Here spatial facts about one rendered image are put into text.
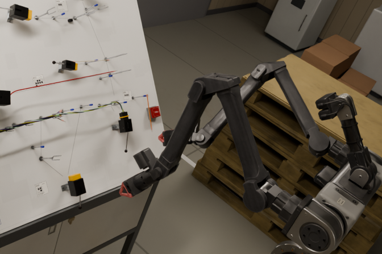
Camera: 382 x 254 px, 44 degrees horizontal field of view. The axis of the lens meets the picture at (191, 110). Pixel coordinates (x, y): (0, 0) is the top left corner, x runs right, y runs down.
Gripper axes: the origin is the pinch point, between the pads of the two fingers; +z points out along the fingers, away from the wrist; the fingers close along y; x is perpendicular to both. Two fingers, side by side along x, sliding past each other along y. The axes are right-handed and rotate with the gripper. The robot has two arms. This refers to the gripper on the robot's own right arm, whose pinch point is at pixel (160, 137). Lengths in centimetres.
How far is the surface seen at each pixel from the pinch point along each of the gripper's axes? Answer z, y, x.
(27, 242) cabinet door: 23, 55, 37
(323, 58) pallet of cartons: 103, -309, -54
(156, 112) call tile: 12.9, -8.6, -11.3
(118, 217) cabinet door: 36, 3, 40
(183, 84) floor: 204, -199, -38
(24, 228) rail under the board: 9, 61, 28
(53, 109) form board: 12.1, 44.4, -15.9
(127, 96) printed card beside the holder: 15.5, 5.3, -20.1
